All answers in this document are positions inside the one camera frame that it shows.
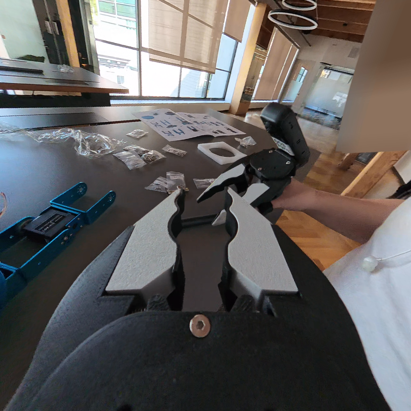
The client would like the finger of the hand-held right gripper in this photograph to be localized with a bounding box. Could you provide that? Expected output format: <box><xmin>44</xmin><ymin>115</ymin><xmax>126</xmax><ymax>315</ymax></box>
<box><xmin>197</xmin><ymin>161</ymin><xmax>250</xmax><ymax>203</ymax></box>
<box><xmin>212</xmin><ymin>183</ymin><xmax>280</xmax><ymax>226</ymax></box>

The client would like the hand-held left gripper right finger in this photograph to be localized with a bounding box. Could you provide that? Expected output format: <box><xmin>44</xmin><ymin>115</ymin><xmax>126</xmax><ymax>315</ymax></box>
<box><xmin>220</xmin><ymin>188</ymin><xmax>299</xmax><ymax>311</ymax></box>

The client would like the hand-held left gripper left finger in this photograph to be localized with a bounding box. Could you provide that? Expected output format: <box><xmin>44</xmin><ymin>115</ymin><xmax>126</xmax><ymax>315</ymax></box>
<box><xmin>105</xmin><ymin>189</ymin><xmax>185</xmax><ymax>310</ymax></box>

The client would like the black screwdriver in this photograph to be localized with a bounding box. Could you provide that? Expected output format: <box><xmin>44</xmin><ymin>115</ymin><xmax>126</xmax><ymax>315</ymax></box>
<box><xmin>181</xmin><ymin>214</ymin><xmax>226</xmax><ymax>229</ymax></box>

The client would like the person's right forearm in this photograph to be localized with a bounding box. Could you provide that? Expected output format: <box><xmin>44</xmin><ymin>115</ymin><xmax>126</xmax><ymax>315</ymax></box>
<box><xmin>313</xmin><ymin>189</ymin><xmax>405</xmax><ymax>244</ymax></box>

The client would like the wood-edged dark desk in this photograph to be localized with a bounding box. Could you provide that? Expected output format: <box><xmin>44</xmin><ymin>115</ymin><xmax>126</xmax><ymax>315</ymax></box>
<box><xmin>0</xmin><ymin>58</ymin><xmax>130</xmax><ymax>95</ymax></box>

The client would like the person's right hand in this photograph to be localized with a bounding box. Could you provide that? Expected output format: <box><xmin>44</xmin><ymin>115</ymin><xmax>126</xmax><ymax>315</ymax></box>
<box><xmin>272</xmin><ymin>179</ymin><xmax>317</xmax><ymax>212</ymax></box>

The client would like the assembly instruction manual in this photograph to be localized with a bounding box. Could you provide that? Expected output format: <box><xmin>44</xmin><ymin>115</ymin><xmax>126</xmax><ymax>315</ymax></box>
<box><xmin>133</xmin><ymin>109</ymin><xmax>246</xmax><ymax>142</ymax></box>

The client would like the wooden column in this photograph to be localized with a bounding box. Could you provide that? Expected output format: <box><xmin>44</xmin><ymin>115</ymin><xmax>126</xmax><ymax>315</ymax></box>
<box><xmin>229</xmin><ymin>3</ymin><xmax>268</xmax><ymax>115</ymax></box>

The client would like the clear plastic wrap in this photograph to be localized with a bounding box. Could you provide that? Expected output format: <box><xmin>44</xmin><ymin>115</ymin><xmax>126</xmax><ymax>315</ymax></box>
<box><xmin>0</xmin><ymin>124</ymin><xmax>129</xmax><ymax>158</ymax></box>

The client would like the person's white shirt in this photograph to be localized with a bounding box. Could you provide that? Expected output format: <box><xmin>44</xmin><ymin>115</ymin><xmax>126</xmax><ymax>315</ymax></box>
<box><xmin>323</xmin><ymin>198</ymin><xmax>411</xmax><ymax>411</ymax></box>

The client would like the beige roller blind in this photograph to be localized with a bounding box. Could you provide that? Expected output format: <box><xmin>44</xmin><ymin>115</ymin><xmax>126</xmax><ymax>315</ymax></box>
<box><xmin>148</xmin><ymin>0</ymin><xmax>230</xmax><ymax>74</ymax></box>

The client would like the large window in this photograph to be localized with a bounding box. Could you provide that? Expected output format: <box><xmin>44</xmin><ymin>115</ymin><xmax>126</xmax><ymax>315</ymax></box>
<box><xmin>92</xmin><ymin>0</ymin><xmax>239</xmax><ymax>99</ymax></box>

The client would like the white foam frame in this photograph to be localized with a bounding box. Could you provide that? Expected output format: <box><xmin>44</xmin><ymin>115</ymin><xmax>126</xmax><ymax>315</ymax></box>
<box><xmin>197</xmin><ymin>141</ymin><xmax>248</xmax><ymax>166</ymax></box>

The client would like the white ring ceiling lamp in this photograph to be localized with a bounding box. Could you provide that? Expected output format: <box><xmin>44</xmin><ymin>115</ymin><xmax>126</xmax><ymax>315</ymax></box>
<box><xmin>268</xmin><ymin>9</ymin><xmax>319</xmax><ymax>31</ymax></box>
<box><xmin>282</xmin><ymin>0</ymin><xmax>318</xmax><ymax>11</ymax></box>

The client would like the dark desk with cable flap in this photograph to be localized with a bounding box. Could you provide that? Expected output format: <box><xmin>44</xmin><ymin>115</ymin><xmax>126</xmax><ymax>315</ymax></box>
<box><xmin>0</xmin><ymin>107</ymin><xmax>206</xmax><ymax>130</ymax></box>

